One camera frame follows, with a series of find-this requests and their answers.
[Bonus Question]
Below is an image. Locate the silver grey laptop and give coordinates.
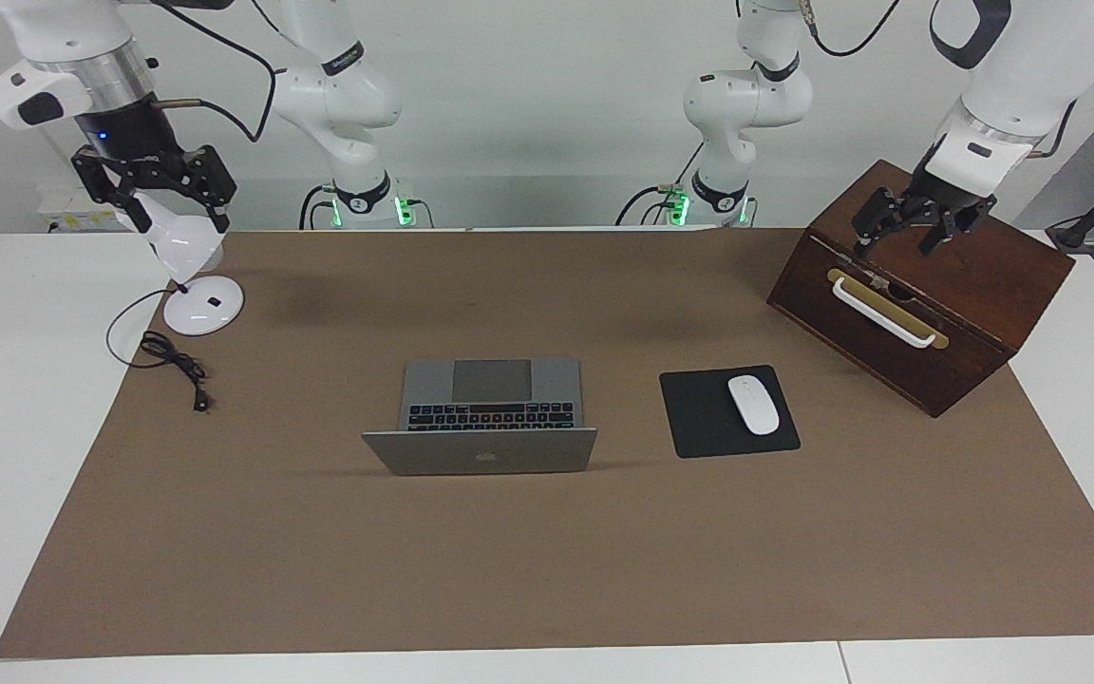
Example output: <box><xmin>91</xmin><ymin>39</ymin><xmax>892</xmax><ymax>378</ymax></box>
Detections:
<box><xmin>362</xmin><ymin>358</ymin><xmax>598</xmax><ymax>476</ymax></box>

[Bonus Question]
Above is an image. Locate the brass handle plate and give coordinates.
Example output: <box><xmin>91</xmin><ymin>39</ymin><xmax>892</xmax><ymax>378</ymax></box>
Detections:
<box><xmin>827</xmin><ymin>269</ymin><xmax>950</xmax><ymax>350</ymax></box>

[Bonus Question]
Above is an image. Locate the black right arm base cable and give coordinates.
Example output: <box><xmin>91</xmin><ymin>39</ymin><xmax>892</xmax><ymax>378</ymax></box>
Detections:
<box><xmin>298</xmin><ymin>185</ymin><xmax>339</xmax><ymax>229</ymax></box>

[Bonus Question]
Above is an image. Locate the white desk lamp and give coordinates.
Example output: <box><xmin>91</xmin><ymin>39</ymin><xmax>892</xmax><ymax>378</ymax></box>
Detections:
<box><xmin>113</xmin><ymin>190</ymin><xmax>245</xmax><ymax>336</ymax></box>

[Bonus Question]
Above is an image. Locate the white computer mouse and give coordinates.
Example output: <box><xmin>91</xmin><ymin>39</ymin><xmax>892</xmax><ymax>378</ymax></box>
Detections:
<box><xmin>727</xmin><ymin>375</ymin><xmax>782</xmax><ymax>436</ymax></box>

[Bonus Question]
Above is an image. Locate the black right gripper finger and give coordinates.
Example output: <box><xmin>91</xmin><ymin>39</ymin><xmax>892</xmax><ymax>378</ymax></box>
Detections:
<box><xmin>72</xmin><ymin>147</ymin><xmax>153</xmax><ymax>235</ymax></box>
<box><xmin>184</xmin><ymin>145</ymin><xmax>236</xmax><ymax>234</ymax></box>

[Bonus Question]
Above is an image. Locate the black left arm base cable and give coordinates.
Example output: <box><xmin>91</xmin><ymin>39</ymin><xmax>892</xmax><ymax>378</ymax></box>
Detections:
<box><xmin>615</xmin><ymin>142</ymin><xmax>705</xmax><ymax>227</ymax></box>

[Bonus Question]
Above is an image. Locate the black arm base cable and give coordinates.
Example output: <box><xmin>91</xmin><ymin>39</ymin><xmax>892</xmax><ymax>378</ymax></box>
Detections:
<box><xmin>615</xmin><ymin>142</ymin><xmax>705</xmax><ymax>227</ymax></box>
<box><xmin>298</xmin><ymin>185</ymin><xmax>339</xmax><ymax>229</ymax></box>

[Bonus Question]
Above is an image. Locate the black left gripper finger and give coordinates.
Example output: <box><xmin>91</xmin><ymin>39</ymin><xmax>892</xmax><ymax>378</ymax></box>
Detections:
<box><xmin>920</xmin><ymin>217</ymin><xmax>973</xmax><ymax>256</ymax></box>
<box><xmin>853</xmin><ymin>188</ymin><xmax>918</xmax><ymax>259</ymax></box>

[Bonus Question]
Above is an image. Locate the black mouse pad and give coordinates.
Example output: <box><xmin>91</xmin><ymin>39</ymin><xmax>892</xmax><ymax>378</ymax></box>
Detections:
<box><xmin>659</xmin><ymin>365</ymin><xmax>802</xmax><ymax>460</ymax></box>

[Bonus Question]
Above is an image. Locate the white power strip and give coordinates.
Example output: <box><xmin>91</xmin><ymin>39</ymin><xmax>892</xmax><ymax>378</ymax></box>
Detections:
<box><xmin>39</xmin><ymin>185</ymin><xmax>125</xmax><ymax>234</ymax></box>

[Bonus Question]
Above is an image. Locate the brown table mat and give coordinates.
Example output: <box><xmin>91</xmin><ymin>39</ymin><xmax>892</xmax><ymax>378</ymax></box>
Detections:
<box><xmin>0</xmin><ymin>228</ymin><xmax>1094</xmax><ymax>659</ymax></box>

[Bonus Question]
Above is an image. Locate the dark brown wooden box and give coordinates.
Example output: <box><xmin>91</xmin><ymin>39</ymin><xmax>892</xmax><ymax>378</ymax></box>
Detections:
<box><xmin>766</xmin><ymin>159</ymin><xmax>1076</xmax><ymax>419</ymax></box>

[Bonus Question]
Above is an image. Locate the black lamp power cable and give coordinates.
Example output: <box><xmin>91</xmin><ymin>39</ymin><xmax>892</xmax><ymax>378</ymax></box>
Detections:
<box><xmin>106</xmin><ymin>288</ymin><xmax>213</xmax><ymax>413</ymax></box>

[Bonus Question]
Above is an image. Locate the white box handle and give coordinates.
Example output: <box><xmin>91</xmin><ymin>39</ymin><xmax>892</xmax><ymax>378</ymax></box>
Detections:
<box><xmin>832</xmin><ymin>277</ymin><xmax>939</xmax><ymax>350</ymax></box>

